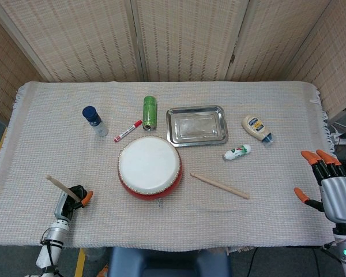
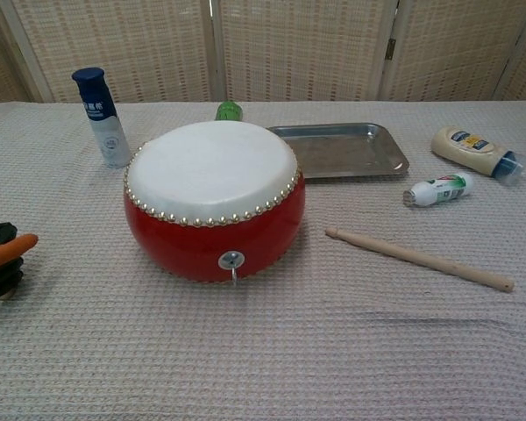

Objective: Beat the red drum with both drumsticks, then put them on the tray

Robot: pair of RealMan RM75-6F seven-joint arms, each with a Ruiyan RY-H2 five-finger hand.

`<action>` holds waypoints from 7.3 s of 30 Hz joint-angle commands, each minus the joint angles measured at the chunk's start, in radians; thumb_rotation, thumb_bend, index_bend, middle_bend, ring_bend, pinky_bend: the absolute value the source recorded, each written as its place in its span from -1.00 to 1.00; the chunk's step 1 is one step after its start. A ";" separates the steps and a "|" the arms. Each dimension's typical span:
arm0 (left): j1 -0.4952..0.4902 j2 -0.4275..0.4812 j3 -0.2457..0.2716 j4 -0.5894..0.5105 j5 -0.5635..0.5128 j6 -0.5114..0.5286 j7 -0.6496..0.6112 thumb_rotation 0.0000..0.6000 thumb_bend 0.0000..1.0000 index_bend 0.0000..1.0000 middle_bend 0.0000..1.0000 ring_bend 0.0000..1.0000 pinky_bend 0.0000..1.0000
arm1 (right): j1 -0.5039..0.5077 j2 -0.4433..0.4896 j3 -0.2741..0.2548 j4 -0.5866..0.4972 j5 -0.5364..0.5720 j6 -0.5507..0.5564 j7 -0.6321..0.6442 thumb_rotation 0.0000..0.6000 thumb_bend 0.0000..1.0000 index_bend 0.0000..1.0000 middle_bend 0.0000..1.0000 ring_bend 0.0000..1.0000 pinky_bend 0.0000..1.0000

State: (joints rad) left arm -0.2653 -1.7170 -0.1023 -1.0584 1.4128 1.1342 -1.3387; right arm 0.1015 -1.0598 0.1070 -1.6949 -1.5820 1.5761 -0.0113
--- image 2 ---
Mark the green drink can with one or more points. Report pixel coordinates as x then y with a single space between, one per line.
228 112

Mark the stainless steel tray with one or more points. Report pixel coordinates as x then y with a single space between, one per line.
342 151

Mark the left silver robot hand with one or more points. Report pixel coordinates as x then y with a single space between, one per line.
4 259

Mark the mayonnaise squeeze bottle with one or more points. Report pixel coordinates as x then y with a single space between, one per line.
464 147

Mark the white bottle blue cap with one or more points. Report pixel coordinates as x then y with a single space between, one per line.
104 127

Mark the beige woven tablecloth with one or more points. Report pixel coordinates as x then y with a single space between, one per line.
289 351

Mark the bamboo folding screen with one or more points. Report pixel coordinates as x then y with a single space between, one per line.
114 44

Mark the small white green bottle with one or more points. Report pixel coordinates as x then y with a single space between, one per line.
442 188

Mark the red drum white skin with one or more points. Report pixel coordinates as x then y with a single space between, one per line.
201 166

